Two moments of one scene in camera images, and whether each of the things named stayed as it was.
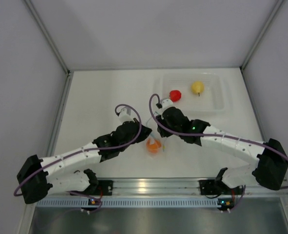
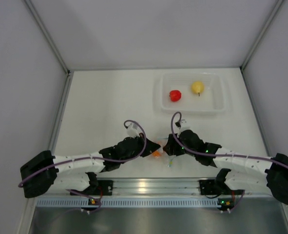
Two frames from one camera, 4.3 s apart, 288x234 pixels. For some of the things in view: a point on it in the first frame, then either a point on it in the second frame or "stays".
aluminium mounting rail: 167,188 stays
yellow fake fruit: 198,87 stays
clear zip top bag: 156,145 → 160,155
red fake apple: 175,95 stays
